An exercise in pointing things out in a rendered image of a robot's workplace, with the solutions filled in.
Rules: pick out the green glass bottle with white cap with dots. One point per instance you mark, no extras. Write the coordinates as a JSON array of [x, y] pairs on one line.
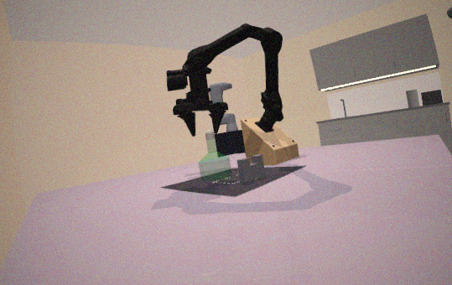
[[214, 165]]

